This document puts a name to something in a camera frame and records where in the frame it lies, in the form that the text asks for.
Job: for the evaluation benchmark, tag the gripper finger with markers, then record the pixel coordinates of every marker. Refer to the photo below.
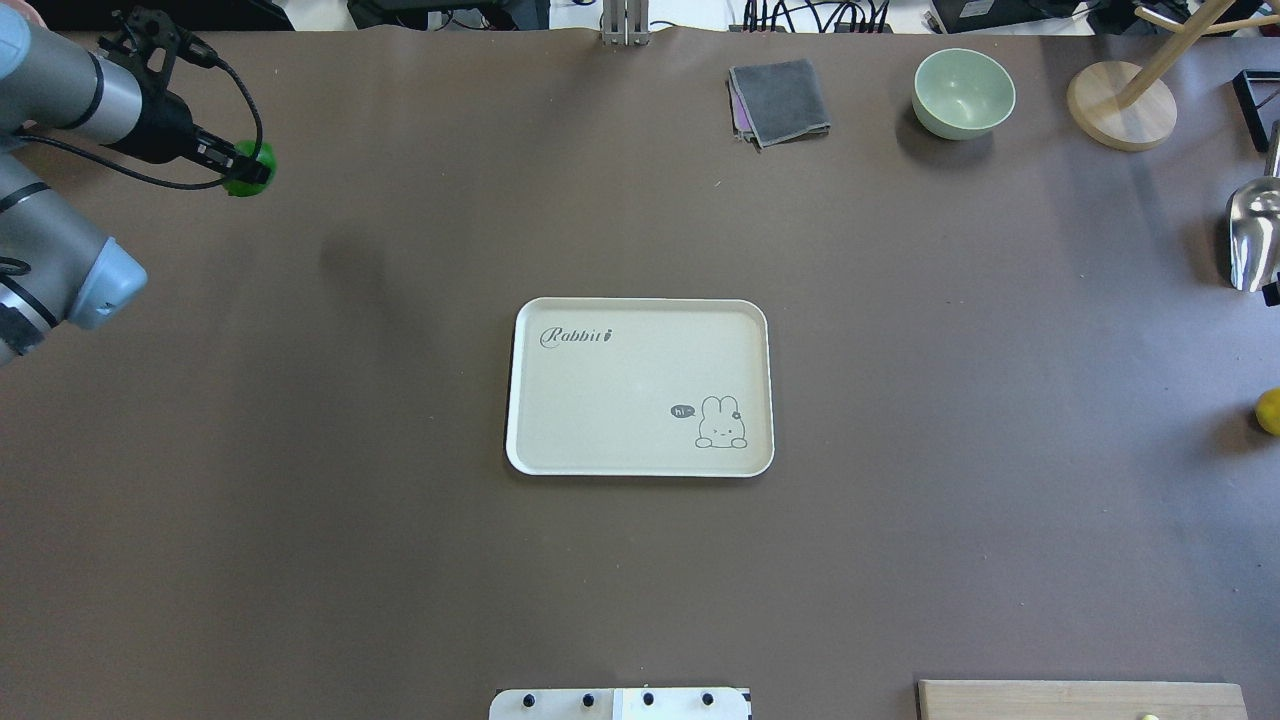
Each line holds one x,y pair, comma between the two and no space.
1271,294

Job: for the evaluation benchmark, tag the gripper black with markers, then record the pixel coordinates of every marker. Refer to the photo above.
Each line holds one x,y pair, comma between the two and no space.
165,128

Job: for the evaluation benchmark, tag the green lime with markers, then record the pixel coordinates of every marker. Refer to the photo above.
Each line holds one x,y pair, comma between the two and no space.
252,178

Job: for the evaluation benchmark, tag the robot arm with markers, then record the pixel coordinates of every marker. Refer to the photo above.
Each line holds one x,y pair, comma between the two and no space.
113,106

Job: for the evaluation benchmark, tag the cream rabbit tray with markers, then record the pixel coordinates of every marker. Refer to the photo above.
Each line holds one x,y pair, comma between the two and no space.
640,388

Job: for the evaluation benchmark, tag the steel scoop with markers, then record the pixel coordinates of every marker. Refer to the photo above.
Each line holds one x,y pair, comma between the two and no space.
1253,225

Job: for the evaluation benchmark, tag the yellow lemon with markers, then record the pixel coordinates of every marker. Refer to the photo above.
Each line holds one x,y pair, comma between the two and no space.
1267,411

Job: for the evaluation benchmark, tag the wooden cup stand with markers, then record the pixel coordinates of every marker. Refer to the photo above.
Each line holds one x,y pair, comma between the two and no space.
1129,108

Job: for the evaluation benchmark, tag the pale green bowl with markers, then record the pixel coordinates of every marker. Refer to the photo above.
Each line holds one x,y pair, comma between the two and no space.
960,94

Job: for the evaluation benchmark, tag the pink folded cloth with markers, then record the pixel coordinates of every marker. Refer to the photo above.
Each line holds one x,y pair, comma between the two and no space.
740,120

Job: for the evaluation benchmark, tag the grey folded cloth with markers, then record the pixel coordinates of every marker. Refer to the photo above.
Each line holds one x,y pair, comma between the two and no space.
783,101

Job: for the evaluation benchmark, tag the bamboo cutting board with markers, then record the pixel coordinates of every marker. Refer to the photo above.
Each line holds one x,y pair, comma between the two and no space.
1016,699

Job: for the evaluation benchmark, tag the black frame stand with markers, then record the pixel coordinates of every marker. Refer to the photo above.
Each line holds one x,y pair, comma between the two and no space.
1253,89

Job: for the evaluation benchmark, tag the aluminium frame post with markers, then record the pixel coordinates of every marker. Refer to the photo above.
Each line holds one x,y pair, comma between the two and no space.
625,23

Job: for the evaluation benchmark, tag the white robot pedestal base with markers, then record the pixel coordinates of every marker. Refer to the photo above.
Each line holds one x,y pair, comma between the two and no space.
695,702

